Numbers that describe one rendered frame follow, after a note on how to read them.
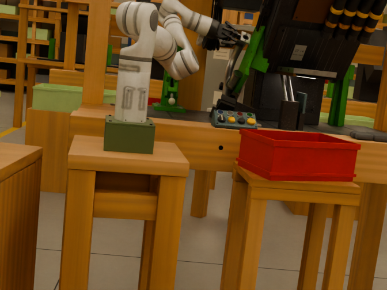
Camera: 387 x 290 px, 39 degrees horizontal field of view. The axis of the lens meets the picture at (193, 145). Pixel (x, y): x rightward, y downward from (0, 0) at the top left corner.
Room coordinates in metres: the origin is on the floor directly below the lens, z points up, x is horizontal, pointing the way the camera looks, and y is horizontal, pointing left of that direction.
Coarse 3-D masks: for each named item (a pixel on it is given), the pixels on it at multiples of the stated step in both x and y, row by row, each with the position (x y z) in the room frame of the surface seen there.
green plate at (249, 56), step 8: (256, 32) 2.15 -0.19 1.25; (256, 40) 2.10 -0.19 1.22; (248, 48) 2.18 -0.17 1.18; (256, 48) 2.10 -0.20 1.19; (248, 56) 2.13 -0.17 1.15; (256, 56) 2.11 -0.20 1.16; (240, 64) 2.20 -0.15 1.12; (248, 64) 2.09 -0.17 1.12; (256, 64) 2.11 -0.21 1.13; (264, 64) 2.11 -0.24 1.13; (264, 72) 2.12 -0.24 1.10
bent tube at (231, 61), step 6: (246, 36) 2.22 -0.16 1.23; (246, 42) 2.19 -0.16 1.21; (234, 48) 2.25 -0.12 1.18; (240, 48) 2.23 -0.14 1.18; (234, 54) 2.25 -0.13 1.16; (234, 60) 2.26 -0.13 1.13; (228, 66) 2.25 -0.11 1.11; (228, 72) 2.23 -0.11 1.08; (228, 78) 2.20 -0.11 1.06; (222, 90) 2.16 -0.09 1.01; (228, 90) 2.15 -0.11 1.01; (228, 96) 2.13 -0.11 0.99
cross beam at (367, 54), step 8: (112, 16) 2.47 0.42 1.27; (112, 24) 2.47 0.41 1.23; (160, 24) 2.50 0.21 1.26; (112, 32) 2.47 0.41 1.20; (120, 32) 2.47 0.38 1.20; (240, 32) 2.56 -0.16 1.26; (248, 32) 2.57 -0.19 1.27; (232, 40) 2.55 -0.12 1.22; (232, 48) 2.56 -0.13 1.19; (360, 48) 2.65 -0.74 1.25; (368, 48) 2.66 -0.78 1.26; (376, 48) 2.67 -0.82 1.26; (384, 48) 2.67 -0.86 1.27; (360, 56) 2.65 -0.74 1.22; (368, 56) 2.66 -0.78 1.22; (376, 56) 2.67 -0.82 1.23; (376, 64) 2.67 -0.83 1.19
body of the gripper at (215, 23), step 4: (216, 20) 2.19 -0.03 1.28; (212, 24) 2.17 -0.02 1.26; (216, 24) 2.17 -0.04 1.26; (220, 24) 2.22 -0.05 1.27; (212, 28) 2.16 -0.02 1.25; (216, 28) 2.17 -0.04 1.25; (220, 28) 2.20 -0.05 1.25; (208, 32) 2.17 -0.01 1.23; (212, 32) 2.17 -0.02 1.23; (216, 32) 2.17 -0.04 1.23; (220, 32) 2.19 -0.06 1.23; (228, 32) 2.21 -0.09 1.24; (208, 36) 2.18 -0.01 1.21; (212, 36) 2.18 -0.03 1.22; (216, 36) 2.18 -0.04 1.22; (220, 36) 2.17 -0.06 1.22; (224, 36) 2.18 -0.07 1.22
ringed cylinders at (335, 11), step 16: (336, 0) 1.93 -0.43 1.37; (352, 0) 1.93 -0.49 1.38; (368, 0) 1.93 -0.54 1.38; (384, 0) 1.93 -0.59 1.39; (336, 16) 1.96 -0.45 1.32; (352, 16) 1.96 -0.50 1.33; (368, 16) 2.00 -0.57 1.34; (336, 32) 2.01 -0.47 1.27; (352, 32) 2.01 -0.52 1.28; (368, 32) 2.01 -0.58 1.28
